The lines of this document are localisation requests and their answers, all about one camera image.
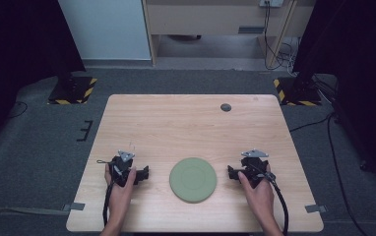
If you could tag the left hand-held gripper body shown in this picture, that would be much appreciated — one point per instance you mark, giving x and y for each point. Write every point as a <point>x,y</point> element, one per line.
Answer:
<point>121,167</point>

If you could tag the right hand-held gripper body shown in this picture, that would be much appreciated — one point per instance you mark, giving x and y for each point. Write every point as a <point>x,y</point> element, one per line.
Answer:
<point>254,166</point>

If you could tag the green round mat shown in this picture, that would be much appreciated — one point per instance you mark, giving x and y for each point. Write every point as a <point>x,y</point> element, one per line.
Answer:
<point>193,179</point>

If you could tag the person's left hand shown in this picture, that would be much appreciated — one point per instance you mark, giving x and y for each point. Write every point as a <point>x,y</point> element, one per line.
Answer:
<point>119,194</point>

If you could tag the person's right hand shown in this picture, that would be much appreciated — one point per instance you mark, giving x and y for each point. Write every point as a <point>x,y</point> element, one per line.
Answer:
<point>258,196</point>

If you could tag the grey tape strip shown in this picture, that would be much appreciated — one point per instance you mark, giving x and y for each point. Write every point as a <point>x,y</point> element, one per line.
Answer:
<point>74,206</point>
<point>315,208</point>

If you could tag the grey round table grommet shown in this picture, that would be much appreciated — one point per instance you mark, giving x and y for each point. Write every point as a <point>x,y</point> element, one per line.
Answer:
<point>225,107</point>

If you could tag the black stand with striped base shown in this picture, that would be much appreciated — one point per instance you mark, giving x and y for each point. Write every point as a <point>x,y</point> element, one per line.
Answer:
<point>73,90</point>
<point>297,92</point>

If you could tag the black curtain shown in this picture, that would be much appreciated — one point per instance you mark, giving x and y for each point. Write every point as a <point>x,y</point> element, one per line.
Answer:
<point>363,65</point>
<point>18,46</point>

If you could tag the light wooden desk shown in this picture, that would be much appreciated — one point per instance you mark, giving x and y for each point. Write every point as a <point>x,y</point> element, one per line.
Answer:
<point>209,19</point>

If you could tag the grey power strip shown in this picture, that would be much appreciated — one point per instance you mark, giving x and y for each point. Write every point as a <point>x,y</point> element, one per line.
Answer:
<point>270,3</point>

